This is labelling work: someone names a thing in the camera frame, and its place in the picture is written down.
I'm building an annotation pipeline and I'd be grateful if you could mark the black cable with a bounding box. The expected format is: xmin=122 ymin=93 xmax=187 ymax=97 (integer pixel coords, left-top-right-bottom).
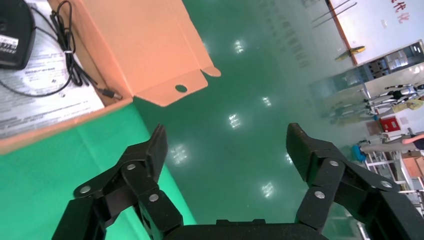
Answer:
xmin=0 ymin=0 xmax=123 ymax=100

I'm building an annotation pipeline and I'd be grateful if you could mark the green table mat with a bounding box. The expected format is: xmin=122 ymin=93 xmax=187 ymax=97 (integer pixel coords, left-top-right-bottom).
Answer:
xmin=0 ymin=102 xmax=198 ymax=240

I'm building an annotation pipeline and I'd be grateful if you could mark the white humanoid robot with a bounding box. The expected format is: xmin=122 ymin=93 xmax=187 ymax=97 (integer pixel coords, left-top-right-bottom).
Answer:
xmin=364 ymin=83 xmax=424 ymax=109

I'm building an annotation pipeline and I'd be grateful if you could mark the red box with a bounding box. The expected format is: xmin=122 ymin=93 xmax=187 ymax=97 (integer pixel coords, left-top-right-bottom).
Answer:
xmin=379 ymin=116 xmax=402 ymax=133

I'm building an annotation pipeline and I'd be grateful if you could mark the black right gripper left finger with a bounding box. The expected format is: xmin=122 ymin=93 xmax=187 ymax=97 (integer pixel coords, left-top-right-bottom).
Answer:
xmin=72 ymin=124 xmax=185 ymax=240

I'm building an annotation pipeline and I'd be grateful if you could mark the grey glass cabinet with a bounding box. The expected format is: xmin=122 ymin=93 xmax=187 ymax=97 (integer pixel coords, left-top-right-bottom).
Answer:
xmin=359 ymin=39 xmax=424 ymax=80

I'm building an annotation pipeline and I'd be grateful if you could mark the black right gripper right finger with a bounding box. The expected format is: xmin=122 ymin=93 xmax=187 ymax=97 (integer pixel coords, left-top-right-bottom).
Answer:
xmin=285 ymin=122 xmax=402 ymax=231

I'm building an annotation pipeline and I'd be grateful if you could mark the blue bag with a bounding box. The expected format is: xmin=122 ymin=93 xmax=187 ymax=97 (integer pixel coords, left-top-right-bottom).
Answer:
xmin=351 ymin=145 xmax=367 ymax=163

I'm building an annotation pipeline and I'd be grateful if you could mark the orange cardboard box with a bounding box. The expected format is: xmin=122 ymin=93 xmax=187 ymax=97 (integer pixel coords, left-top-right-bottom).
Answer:
xmin=0 ymin=0 xmax=222 ymax=157

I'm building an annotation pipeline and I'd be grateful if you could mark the white metal rack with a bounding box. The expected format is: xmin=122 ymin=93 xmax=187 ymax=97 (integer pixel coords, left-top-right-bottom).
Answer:
xmin=362 ymin=149 xmax=424 ymax=206

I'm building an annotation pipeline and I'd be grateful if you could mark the white printed instruction sheet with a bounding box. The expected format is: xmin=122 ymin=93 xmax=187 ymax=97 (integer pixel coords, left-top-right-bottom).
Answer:
xmin=0 ymin=0 xmax=106 ymax=140

